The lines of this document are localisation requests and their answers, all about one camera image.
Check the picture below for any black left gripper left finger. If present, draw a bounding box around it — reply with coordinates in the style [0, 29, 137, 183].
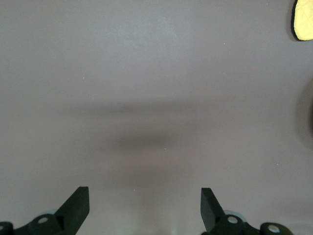
[0, 186, 90, 235]

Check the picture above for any yellow quilted oven mitt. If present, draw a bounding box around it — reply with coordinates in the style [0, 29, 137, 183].
[291, 0, 313, 42]

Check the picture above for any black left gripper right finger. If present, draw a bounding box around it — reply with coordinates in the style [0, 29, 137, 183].
[201, 188, 293, 235]

